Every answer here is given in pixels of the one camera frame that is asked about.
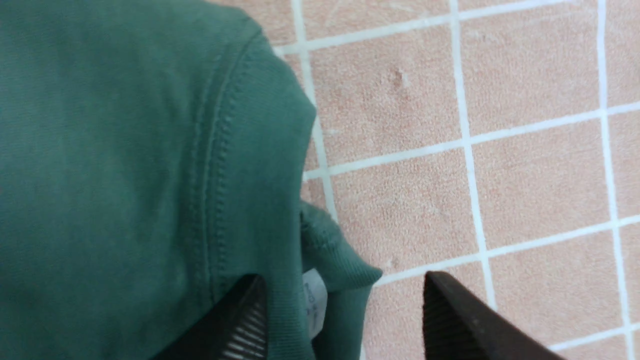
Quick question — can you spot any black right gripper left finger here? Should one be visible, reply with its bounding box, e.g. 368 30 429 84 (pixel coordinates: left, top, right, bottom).
154 274 269 360

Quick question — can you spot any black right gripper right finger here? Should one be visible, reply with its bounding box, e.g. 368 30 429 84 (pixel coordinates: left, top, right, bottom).
422 271 562 360

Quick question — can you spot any green long-sleeve top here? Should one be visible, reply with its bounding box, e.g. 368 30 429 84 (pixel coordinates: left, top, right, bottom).
0 0 382 360

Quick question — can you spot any pink checkered tablecloth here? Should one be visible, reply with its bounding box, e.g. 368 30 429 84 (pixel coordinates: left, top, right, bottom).
224 0 639 360

